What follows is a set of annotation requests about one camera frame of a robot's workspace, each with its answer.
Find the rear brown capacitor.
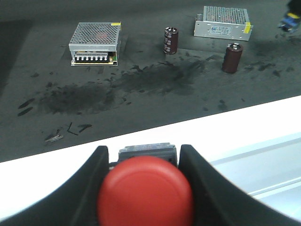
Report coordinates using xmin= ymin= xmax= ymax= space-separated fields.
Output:
xmin=164 ymin=27 xmax=179 ymax=54

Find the mesh power supply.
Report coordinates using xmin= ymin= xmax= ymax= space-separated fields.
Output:
xmin=69 ymin=22 xmax=121 ymax=66
xmin=193 ymin=6 xmax=253 ymax=41

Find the yellow mushroom push button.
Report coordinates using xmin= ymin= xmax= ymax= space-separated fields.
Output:
xmin=277 ymin=0 xmax=301 ymax=33

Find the red mushroom push button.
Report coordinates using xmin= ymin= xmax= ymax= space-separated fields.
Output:
xmin=96 ymin=143 xmax=194 ymax=226

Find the left mesh power supply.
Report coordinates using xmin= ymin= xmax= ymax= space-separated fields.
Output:
xmin=69 ymin=22 xmax=121 ymax=66

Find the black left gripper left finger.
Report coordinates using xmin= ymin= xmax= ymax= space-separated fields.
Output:
xmin=1 ymin=146 xmax=109 ymax=226

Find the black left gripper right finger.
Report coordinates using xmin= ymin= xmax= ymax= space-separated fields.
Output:
xmin=178 ymin=145 xmax=301 ymax=226

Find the brown capacitor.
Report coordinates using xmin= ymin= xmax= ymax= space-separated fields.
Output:
xmin=222 ymin=43 xmax=244 ymax=73
xmin=164 ymin=27 xmax=179 ymax=54

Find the front brown capacitor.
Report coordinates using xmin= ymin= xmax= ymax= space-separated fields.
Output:
xmin=222 ymin=43 xmax=244 ymax=73

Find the right mesh power supply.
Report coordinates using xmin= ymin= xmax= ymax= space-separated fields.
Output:
xmin=193 ymin=6 xmax=253 ymax=41

